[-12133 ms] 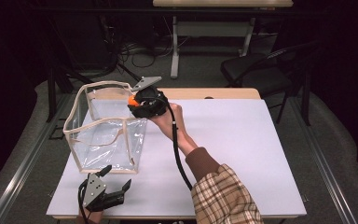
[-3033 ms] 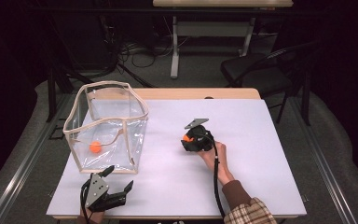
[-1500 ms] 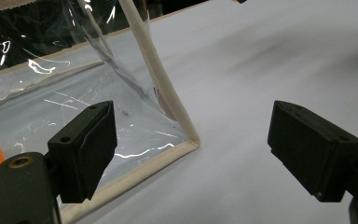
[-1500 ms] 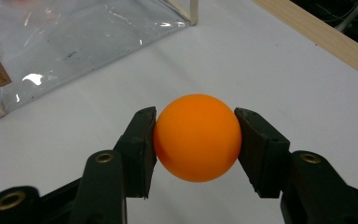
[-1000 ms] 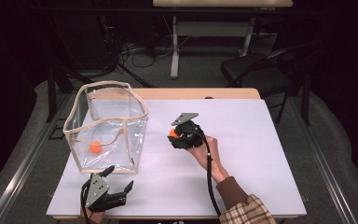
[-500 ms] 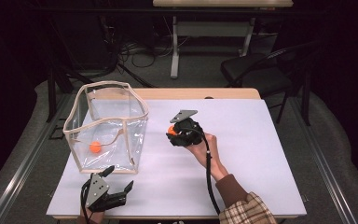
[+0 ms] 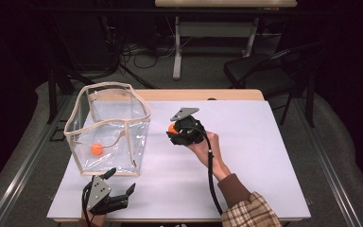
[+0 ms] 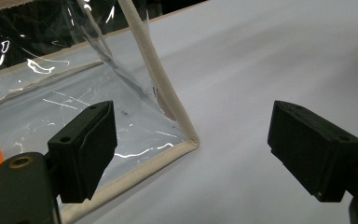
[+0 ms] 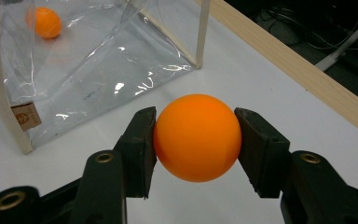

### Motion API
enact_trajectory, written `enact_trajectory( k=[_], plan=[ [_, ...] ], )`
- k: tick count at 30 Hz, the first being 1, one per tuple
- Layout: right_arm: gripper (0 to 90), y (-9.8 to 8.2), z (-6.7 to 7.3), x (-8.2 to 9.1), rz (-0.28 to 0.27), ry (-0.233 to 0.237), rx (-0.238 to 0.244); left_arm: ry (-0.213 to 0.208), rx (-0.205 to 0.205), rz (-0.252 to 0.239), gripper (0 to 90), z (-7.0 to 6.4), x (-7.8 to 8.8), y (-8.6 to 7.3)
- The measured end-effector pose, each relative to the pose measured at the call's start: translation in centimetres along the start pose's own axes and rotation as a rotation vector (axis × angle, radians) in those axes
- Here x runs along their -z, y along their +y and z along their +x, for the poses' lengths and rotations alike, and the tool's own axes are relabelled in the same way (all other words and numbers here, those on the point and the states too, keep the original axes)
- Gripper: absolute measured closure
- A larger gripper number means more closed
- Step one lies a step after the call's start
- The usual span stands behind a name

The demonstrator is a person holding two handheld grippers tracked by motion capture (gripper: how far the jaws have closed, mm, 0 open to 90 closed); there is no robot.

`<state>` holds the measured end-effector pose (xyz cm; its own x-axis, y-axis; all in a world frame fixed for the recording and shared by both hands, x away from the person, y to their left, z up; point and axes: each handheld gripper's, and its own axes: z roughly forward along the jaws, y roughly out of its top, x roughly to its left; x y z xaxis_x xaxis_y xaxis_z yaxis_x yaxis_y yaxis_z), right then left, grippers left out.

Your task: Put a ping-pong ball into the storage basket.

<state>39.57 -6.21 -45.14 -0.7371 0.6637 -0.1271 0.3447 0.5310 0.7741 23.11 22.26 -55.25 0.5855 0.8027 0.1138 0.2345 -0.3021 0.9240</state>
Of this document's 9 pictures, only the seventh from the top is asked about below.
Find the orange ping-pong ball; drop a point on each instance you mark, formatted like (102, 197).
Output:
(171, 128)
(96, 148)

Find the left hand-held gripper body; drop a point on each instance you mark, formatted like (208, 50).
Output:
(99, 194)

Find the desk with white legs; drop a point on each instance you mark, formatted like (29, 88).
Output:
(214, 30)

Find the person's right hand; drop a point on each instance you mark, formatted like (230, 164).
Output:
(206, 151)

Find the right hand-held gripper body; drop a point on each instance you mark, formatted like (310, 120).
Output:
(189, 129)

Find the black chair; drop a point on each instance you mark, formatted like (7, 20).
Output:
(258, 72)

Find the person's left hand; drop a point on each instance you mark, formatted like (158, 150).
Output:
(94, 219)

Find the black metal stand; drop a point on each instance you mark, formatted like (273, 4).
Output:
(53, 94)

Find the clear plastic bag beige trim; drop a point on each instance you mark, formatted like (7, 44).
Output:
(107, 157)

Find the wooden table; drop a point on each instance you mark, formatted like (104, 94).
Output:
(201, 94)

